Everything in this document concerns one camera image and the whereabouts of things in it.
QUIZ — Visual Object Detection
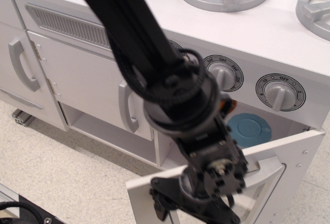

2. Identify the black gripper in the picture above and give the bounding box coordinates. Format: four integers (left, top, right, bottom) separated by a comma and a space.
150, 167, 240, 223

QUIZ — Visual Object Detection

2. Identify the white oven door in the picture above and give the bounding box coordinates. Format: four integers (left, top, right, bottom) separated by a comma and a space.
126, 129, 325, 223

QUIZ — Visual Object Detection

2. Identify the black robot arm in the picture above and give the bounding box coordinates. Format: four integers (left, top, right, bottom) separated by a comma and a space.
85, 0, 248, 223

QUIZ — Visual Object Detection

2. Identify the blue plastic plate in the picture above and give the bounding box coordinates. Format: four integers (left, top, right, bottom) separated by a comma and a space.
227, 113, 272, 148

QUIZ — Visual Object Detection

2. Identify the orange plastic bowl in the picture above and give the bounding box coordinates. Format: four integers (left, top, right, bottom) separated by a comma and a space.
219, 100, 237, 114

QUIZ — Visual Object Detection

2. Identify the middle grey stove knob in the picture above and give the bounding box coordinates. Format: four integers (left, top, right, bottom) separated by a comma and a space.
203, 55, 244, 92

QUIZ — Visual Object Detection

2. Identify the grey stove knob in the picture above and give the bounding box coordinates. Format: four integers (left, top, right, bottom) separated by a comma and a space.
168, 40, 185, 55
203, 55, 244, 92
256, 73, 306, 112

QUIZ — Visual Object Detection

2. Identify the white middle cabinet door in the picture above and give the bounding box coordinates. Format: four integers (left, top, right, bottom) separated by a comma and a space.
28, 31, 153, 141

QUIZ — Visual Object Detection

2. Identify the white cabinet door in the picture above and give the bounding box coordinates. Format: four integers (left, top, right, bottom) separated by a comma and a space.
1, 23, 68, 131
28, 31, 153, 141

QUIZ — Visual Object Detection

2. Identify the white left cabinet door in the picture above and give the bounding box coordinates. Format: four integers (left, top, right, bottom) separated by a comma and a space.
1, 23, 68, 131

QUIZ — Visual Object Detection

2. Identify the left grey stove knob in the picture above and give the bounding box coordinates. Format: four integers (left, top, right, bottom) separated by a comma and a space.
168, 40, 185, 55

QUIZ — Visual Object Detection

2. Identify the right grey stove knob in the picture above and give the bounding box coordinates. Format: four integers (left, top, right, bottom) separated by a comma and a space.
256, 73, 306, 112

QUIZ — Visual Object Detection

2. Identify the grey vent grille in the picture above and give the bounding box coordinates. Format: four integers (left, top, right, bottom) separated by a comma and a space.
25, 4, 111, 49

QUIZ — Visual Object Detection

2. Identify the white toy kitchen body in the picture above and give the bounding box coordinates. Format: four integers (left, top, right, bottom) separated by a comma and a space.
1, 0, 329, 223

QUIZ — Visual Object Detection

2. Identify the grey right stove burner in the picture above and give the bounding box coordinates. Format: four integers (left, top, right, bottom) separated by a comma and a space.
295, 0, 329, 40

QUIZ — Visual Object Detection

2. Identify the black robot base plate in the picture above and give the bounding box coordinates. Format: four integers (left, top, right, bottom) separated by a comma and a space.
0, 194, 64, 224

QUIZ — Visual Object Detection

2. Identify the grey oven door handle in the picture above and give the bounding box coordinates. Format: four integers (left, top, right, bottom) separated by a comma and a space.
244, 156, 283, 188

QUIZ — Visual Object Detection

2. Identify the grey middle door handle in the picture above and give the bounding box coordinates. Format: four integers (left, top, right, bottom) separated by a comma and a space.
118, 79, 139, 133

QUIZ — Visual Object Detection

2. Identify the black braided cable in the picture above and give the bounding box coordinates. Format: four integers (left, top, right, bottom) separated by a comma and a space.
0, 200, 43, 224

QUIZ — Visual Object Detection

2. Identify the aluminium frame rail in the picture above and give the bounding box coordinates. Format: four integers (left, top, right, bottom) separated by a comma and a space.
12, 109, 35, 127

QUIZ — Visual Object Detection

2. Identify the grey left door handle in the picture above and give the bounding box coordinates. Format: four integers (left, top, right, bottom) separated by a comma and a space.
8, 39, 40, 92

